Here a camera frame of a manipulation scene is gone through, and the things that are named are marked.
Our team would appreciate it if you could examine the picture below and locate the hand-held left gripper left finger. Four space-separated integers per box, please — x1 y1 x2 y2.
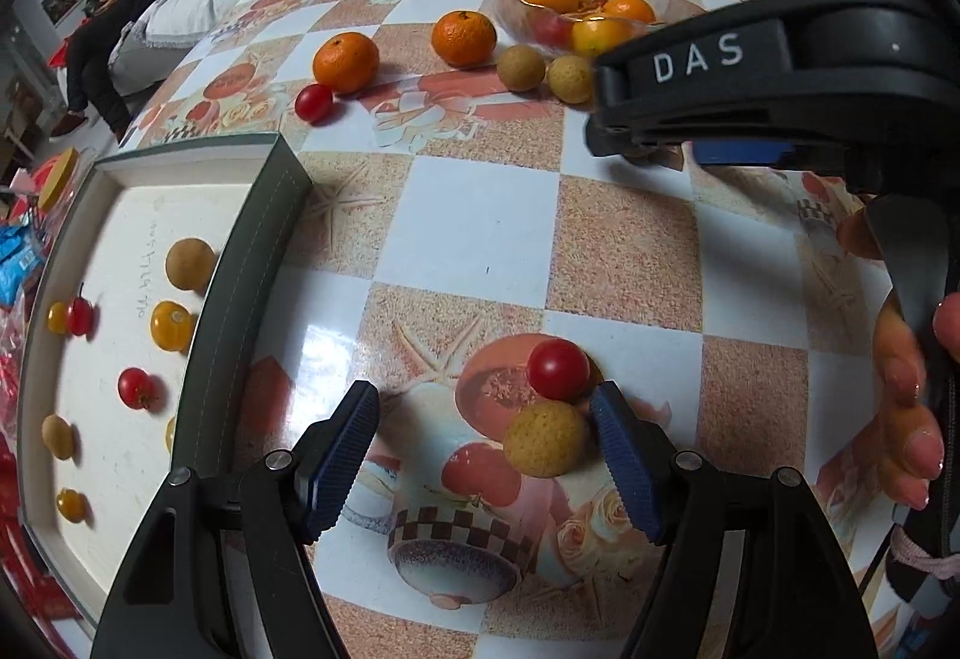
90 380 381 659

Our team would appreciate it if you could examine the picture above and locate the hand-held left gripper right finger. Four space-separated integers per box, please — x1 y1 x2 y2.
589 381 878 659

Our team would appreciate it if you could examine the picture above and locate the tan longan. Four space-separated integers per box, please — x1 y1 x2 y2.
41 414 77 459
503 400 590 479
497 44 546 92
546 54 599 106
165 237 218 291

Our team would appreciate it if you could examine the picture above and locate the bag of red snacks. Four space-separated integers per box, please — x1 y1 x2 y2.
0 310 35 450

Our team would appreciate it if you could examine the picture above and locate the white cushion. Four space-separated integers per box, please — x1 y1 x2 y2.
109 0 301 95

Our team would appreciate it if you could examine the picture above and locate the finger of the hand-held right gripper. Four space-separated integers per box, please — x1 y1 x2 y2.
583 125 682 163
690 139 797 167

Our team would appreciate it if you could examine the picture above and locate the blue snack packet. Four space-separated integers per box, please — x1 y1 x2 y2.
0 225 44 309

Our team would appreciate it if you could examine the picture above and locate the person's right hand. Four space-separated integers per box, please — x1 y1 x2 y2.
836 209 960 510

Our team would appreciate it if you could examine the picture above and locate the white tray with green rim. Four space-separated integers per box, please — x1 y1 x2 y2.
15 133 314 637

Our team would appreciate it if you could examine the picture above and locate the yellow round lid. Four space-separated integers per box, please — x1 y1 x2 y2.
37 149 80 212

